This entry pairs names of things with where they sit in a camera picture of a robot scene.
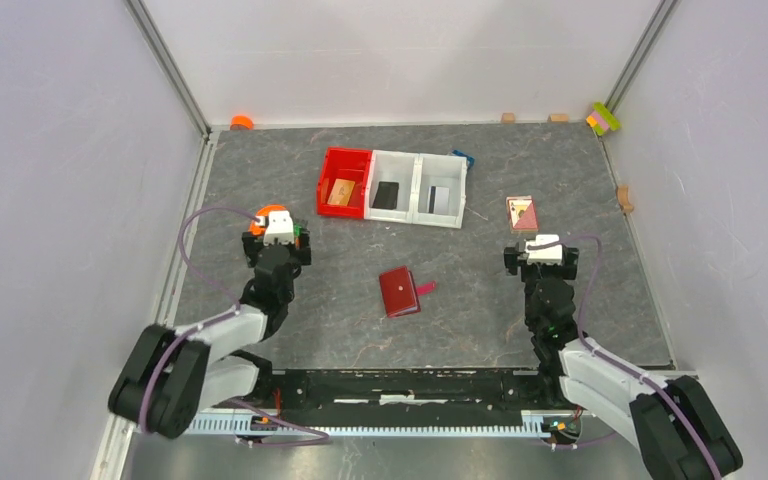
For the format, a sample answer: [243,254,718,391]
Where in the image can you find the gold striped credit card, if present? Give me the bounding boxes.
[326,178,355,207]

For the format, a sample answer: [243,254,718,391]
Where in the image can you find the red card holder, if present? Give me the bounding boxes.
[378,266,437,318]

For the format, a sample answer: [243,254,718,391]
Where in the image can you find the black credit card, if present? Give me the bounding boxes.
[371,181,400,210]

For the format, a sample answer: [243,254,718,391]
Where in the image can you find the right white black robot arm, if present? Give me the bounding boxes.
[503,235,744,479]

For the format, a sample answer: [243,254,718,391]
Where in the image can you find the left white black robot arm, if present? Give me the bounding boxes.
[107,226,311,439]

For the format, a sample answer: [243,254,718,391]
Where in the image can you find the orange letter e toy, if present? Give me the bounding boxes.
[248,204,288,236]

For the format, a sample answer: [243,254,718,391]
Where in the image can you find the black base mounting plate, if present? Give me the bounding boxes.
[242,368,576,427]

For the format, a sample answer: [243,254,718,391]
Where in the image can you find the wooden arch block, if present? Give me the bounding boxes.
[616,185,635,215]

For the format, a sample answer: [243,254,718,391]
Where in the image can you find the red plastic bin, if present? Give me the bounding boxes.
[316,147,372,219]

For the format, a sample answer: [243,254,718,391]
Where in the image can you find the blue object behind bin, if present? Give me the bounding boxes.
[451,149,475,169]

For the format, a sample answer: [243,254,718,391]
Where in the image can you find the orange tape roll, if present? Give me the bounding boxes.
[229,115,254,130]

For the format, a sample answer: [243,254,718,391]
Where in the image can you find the white two-compartment bin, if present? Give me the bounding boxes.
[364,150,468,229]

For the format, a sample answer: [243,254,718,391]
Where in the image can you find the colourful stacked toy bricks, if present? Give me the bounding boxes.
[585,102,621,137]

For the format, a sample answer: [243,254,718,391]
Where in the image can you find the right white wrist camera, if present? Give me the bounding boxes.
[524,234,564,266]

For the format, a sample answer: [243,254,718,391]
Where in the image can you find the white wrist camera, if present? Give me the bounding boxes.
[524,234,564,266]
[254,211,296,245]

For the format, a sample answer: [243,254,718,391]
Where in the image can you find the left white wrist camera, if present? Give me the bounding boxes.
[254,211,296,245]

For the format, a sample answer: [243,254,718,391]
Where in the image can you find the aluminium frame rail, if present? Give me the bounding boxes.
[110,368,710,439]

